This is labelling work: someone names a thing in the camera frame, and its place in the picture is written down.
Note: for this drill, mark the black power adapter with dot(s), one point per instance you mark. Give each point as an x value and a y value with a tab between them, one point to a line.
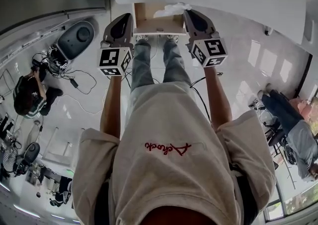
74	83

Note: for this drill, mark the white paper item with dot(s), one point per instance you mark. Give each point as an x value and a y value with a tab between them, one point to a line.
174	9

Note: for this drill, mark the person's beige shirt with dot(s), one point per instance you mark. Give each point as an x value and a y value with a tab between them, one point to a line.
161	119

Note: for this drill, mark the grey office chair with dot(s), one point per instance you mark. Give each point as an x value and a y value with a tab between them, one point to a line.
31	152

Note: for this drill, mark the person's left white shoe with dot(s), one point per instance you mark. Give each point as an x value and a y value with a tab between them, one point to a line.
142	37

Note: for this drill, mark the black office chair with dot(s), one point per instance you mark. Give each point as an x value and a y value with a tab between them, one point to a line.
275	132

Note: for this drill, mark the person's right white shoe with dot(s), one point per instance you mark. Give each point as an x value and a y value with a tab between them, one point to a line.
172	37

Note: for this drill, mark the person's right leg in jeans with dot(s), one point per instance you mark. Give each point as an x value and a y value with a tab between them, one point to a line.
175	65

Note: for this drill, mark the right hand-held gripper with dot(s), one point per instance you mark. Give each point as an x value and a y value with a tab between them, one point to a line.
206	42

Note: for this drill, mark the person's left leg in jeans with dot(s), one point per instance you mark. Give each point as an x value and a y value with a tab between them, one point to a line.
142	67

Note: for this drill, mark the person's left forearm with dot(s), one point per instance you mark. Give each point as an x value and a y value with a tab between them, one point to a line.
111	109

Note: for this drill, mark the person's right forearm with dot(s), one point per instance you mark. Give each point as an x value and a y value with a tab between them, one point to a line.
218	99

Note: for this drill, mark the grey rounded robot base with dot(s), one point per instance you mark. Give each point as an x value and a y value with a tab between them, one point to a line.
74	37

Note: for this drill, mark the person's leg in jeans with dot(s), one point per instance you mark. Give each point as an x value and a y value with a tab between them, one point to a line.
142	67
175	65

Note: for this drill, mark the window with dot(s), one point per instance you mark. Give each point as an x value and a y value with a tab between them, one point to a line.
293	204

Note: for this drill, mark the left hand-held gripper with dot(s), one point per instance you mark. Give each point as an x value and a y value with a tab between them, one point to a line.
116	45

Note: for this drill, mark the wooden desk drawer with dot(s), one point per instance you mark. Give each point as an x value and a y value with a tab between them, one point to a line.
159	24

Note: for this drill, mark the person's white shoe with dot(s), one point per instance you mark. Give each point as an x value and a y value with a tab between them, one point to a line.
172	37
142	37

